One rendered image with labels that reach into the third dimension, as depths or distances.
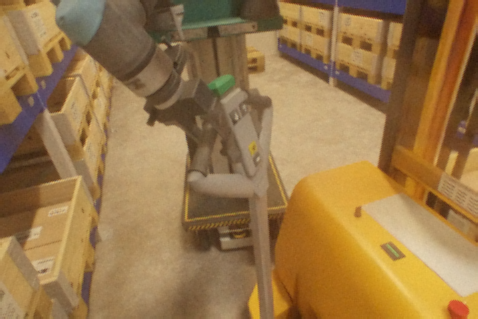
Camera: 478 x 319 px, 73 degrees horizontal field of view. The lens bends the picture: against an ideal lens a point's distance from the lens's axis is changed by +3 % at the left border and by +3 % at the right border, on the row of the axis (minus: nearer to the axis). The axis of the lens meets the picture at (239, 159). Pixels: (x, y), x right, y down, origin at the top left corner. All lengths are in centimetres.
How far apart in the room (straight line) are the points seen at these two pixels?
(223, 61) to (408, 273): 137
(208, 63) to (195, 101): 130
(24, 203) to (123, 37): 189
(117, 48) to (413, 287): 88
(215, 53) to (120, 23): 136
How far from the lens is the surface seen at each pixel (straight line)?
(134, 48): 54
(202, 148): 66
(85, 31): 52
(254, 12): 159
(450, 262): 109
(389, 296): 100
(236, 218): 197
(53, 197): 228
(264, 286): 111
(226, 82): 75
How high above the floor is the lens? 165
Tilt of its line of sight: 32 degrees down
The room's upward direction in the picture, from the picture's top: 6 degrees counter-clockwise
